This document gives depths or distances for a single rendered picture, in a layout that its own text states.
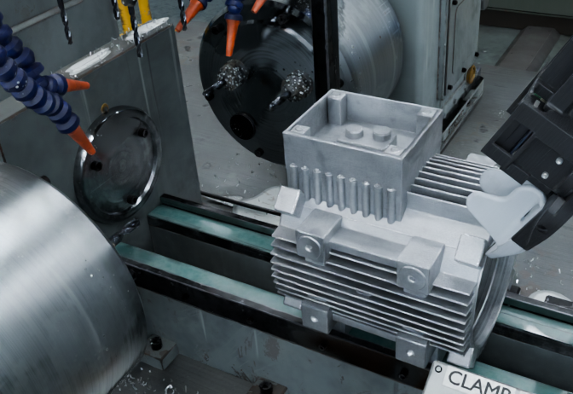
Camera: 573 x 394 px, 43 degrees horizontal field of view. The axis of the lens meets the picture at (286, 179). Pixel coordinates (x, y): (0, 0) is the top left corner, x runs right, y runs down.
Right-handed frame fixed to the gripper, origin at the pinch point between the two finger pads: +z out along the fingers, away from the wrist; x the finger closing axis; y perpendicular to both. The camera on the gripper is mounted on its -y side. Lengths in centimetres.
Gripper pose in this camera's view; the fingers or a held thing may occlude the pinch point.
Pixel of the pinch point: (505, 250)
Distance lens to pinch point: 63.1
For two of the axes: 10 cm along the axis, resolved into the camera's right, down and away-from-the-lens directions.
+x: -4.9, 5.0, -7.1
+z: -3.7, 6.2, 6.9
